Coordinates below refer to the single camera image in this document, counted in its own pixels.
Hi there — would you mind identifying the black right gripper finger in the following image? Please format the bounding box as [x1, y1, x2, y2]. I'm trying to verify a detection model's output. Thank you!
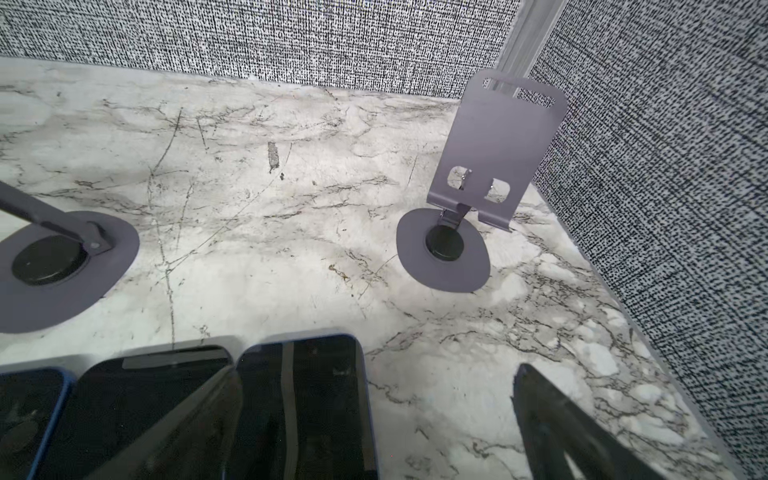
[511, 363, 661, 479]

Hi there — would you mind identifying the black phone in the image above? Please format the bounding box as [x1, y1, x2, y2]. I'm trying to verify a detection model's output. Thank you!
[35, 345, 232, 479]
[222, 334, 379, 479]
[1, 367, 75, 479]

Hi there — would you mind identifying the round purple stand far right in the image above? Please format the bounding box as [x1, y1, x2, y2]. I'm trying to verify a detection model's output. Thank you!
[396, 69, 569, 293]

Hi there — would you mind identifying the round dark stand centre-right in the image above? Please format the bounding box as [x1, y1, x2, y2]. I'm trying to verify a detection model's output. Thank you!
[1, 183, 140, 334]

